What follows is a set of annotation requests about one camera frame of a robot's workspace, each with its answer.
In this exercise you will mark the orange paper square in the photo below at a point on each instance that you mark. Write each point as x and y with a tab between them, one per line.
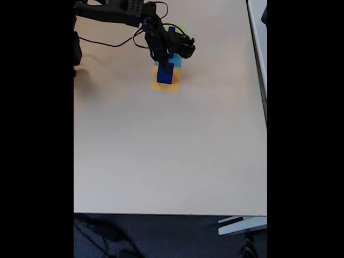
166	88

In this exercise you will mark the small blue cube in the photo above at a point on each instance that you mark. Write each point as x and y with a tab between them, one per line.
172	29

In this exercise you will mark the white adjacent table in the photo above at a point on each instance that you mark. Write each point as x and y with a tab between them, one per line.
258	40

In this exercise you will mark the black camera box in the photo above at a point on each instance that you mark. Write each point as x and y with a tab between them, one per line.
184	45

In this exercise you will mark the green paper square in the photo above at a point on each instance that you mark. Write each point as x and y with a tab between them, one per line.
180	28

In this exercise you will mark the white table foot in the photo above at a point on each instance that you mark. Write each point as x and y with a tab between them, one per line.
242	227

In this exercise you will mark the light blue paper square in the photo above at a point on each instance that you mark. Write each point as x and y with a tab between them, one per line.
177	61

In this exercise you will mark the large blue cube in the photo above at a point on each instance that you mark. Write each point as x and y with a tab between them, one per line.
164	78

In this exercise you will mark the dark object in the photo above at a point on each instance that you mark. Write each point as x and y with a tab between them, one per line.
264	14

